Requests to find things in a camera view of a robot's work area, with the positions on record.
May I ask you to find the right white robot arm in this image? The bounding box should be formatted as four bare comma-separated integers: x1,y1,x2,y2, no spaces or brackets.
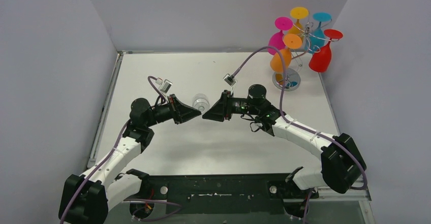
202,84,366,198

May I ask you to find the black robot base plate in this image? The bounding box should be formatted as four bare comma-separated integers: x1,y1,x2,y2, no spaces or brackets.
132,173,307,217

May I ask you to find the blue wine glass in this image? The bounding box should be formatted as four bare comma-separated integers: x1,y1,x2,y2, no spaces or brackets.
305,12,332,54

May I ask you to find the red wine glass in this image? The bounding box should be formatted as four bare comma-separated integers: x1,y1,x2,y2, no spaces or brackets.
309,29,344,73

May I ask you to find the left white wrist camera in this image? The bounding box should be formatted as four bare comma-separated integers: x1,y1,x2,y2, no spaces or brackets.
157,79,173,94

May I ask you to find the pink wine glass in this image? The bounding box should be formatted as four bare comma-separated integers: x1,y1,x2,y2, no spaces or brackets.
268,16,293,50

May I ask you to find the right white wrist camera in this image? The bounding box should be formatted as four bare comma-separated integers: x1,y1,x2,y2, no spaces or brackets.
223,74,237,87

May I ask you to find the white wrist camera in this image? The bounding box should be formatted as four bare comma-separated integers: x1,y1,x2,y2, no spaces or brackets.
223,74,237,87
157,79,173,94

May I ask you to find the clear wine glass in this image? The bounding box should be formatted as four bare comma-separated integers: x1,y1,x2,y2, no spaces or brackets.
192,93,210,112

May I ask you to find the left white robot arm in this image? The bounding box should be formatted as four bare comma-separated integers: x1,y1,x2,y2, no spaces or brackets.
58,94,201,223

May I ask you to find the yellow wine glass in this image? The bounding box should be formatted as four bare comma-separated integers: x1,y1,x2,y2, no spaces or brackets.
288,7,309,35

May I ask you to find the silver wire glass rack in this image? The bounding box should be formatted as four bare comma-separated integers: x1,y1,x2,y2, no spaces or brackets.
267,9,343,91

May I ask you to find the orange wine glass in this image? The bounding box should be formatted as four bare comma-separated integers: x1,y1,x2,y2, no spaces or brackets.
268,34,302,74

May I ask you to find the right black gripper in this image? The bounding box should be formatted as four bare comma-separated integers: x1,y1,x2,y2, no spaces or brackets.
203,90,260,122

